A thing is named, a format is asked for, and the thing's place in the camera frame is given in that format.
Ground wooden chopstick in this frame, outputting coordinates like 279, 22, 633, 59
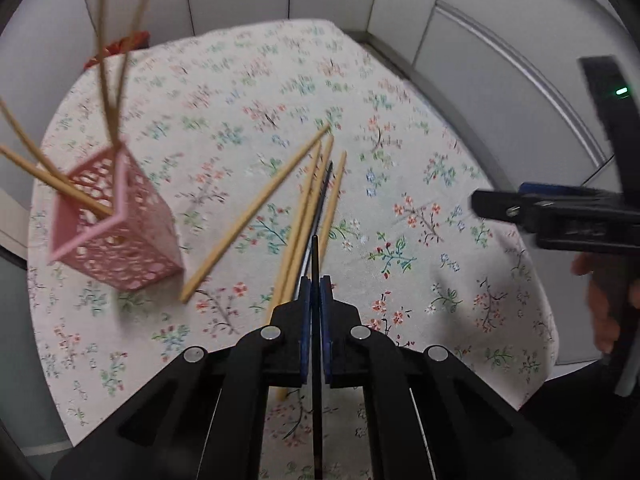
271, 134, 335, 403
319, 151, 347, 263
179, 124, 331, 304
1, 146, 114, 218
0, 100, 70, 184
111, 0, 150, 150
96, 0, 120, 153

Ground black chopstick with metal band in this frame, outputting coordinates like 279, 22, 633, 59
293, 162, 333, 299

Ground pink perforated utensil holder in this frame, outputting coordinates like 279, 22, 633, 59
50, 148, 183, 292

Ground person's right hand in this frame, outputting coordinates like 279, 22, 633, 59
570, 252, 622, 354

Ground white lower cabinets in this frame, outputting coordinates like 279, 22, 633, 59
1, 0, 639, 365

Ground floral tablecloth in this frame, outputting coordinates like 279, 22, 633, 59
28, 20, 573, 479

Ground red-lined trash bin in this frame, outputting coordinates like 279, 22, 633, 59
84, 30, 151, 70

